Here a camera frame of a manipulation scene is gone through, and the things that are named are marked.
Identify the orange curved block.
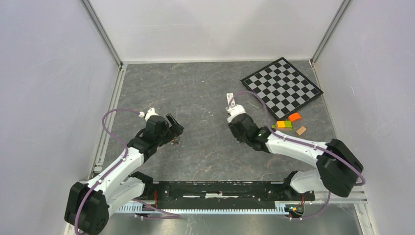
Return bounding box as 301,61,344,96
287,113,302,122

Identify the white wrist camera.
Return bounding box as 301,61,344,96
138,107,159,122
226,104,246,123

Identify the white slotted cable duct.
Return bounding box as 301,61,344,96
116,202,302,215

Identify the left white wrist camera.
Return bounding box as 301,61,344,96
138,107,159,122

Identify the black white checkerboard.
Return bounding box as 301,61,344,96
241,57,323,120

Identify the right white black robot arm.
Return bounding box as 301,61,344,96
227,113,364,200

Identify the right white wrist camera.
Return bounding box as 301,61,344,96
226,104,246,123

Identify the green orange block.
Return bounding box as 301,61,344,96
272,120,293,131

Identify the tan wooden block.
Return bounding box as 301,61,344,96
296,126,307,136

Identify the small white remote with buttons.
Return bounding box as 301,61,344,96
226,93,235,108

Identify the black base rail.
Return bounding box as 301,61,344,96
137,181,315,209

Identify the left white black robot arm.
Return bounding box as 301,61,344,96
64,108,184,235

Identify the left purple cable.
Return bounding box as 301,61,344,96
73,108,143,235

